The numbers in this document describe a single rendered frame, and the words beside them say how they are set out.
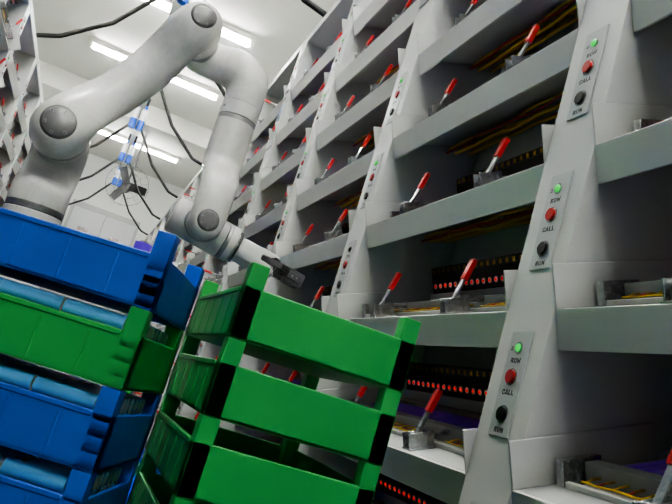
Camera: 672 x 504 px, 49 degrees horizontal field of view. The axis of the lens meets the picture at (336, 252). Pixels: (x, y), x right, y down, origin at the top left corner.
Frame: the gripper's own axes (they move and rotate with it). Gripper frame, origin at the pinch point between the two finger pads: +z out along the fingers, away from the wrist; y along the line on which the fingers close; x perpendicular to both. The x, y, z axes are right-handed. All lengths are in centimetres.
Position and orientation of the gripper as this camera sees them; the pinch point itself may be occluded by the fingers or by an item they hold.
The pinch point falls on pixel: (292, 278)
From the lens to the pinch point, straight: 173.2
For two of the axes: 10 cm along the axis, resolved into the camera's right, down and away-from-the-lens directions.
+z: 8.4, 4.8, 2.5
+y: 3.4, -1.0, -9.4
